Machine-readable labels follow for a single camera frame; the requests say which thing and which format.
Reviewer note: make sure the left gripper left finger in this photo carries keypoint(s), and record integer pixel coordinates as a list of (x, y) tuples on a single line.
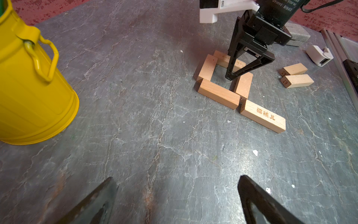
[(96, 208)]

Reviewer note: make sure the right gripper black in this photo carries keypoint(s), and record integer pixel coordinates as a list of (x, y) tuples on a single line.
[(275, 19)]

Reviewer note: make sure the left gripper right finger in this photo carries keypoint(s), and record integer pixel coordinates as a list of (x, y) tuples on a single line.
[(259, 207)]

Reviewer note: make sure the wooden block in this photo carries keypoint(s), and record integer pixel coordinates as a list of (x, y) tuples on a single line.
[(296, 69), (223, 60), (243, 85), (207, 69), (219, 94), (294, 81), (263, 116)]

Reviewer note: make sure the grey stone block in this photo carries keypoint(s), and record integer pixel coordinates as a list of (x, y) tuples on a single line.
[(299, 34)]

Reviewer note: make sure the small white adapter box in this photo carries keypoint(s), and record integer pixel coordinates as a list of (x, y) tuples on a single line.
[(319, 56)]

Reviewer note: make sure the yellow metal bucket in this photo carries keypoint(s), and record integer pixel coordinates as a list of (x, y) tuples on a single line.
[(37, 103)]

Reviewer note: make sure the aluminium front rail frame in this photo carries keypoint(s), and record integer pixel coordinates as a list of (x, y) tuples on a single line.
[(345, 53)]

